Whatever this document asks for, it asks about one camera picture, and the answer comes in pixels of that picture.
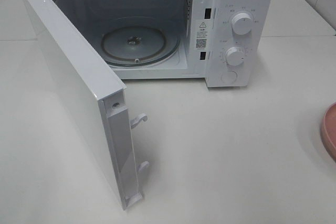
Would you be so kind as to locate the white microwave door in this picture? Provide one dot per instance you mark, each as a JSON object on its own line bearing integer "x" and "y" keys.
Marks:
{"x": 93, "y": 95}

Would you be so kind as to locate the white microwave knob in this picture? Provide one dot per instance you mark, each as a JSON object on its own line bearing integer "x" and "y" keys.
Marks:
{"x": 242, "y": 23}
{"x": 235, "y": 56}

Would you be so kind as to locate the pink round plate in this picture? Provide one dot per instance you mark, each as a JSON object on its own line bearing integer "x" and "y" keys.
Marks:
{"x": 327, "y": 129}

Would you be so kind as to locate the glass microwave turntable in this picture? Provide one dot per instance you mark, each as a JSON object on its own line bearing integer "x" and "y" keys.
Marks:
{"x": 139, "y": 41}

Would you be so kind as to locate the white microwave oven body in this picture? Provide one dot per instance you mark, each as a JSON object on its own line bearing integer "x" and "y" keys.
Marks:
{"x": 204, "y": 27}

